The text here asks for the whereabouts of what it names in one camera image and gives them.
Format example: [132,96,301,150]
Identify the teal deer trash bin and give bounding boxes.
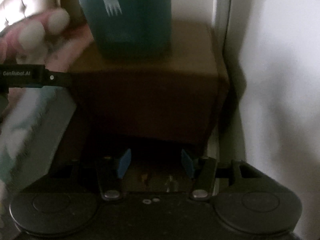
[79,0,171,58]

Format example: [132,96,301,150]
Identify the floral bed cover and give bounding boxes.
[1,24,94,199]

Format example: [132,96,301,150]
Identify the pink plush toy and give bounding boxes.
[1,8,70,63]

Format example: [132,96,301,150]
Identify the dark wooden nightstand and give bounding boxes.
[69,21,229,158]

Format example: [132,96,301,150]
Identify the white wardrobe door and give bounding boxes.
[214,0,319,239]

